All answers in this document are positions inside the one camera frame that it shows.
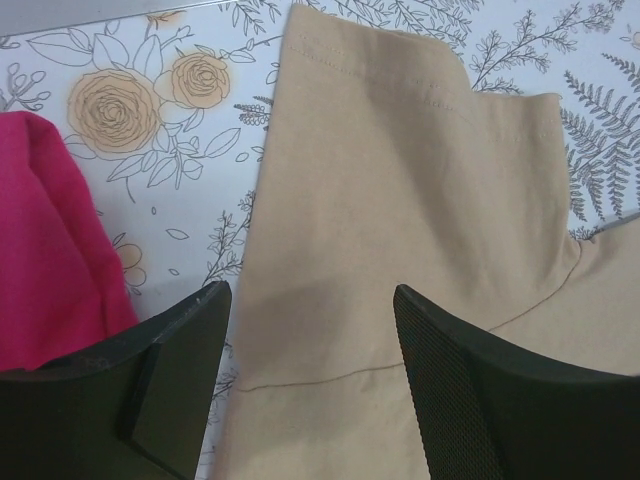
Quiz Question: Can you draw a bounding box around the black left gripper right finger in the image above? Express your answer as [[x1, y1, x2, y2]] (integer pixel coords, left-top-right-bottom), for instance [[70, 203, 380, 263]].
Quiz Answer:
[[393, 285, 639, 479]]

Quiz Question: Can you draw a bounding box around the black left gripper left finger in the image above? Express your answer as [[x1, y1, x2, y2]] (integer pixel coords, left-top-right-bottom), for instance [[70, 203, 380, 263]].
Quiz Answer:
[[1, 281, 232, 479]]

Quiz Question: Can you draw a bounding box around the beige t shirt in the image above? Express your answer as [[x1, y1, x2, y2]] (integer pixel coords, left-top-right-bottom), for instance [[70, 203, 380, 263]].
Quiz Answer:
[[213, 4, 639, 479]]

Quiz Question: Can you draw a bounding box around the folded pink t shirt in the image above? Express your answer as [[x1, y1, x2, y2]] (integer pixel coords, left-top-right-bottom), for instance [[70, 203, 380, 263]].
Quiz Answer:
[[1, 112, 137, 371]]

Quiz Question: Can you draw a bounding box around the floral patterned table mat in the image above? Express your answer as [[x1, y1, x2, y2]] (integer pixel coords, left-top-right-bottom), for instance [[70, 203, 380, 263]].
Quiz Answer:
[[1, 1, 639, 479]]

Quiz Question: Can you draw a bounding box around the aluminium frame rail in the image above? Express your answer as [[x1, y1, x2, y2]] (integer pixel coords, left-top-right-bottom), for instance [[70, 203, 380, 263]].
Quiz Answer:
[[1, 0, 231, 36]]

